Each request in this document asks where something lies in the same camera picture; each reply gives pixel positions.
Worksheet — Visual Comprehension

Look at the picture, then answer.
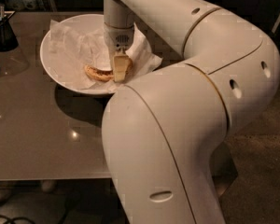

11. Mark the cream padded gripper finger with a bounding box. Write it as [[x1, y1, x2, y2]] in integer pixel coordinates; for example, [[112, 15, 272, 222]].
[[113, 49, 131, 82]]

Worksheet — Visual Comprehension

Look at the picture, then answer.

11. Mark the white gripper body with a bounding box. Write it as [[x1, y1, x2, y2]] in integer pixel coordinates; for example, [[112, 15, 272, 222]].
[[104, 23, 134, 55]]

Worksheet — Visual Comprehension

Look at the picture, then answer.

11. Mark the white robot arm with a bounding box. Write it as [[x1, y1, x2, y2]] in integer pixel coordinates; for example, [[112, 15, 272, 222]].
[[102, 0, 280, 224]]

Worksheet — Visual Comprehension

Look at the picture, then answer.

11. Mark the white ceramic bowl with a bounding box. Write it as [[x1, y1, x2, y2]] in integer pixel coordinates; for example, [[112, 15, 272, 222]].
[[39, 13, 153, 96]]

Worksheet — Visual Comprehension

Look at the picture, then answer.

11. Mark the white paper liner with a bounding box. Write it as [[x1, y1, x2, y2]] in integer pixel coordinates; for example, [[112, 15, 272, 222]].
[[48, 19, 163, 93]]

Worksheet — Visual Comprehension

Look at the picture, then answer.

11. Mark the dark glass pen holder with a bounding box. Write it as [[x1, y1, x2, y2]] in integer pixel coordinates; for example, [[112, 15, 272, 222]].
[[0, 3, 18, 52]]

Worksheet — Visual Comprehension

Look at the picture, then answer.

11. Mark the white shoe left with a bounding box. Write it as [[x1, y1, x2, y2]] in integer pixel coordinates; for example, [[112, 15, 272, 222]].
[[0, 181, 16, 203]]

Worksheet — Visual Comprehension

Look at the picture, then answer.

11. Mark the black floor cable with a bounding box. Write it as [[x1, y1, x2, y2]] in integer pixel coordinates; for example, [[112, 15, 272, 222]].
[[0, 214, 36, 224]]

